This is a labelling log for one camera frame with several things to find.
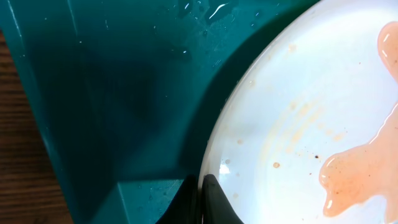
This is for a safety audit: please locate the white plate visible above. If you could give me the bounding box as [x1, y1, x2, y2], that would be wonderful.
[200, 0, 397, 223]

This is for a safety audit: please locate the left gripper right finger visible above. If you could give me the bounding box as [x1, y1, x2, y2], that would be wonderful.
[201, 174, 243, 224]

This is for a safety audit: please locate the blue plastic tray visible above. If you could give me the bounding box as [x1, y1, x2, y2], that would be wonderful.
[1, 0, 315, 223]

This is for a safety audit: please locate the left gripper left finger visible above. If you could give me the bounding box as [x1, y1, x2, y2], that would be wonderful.
[157, 175, 199, 224]

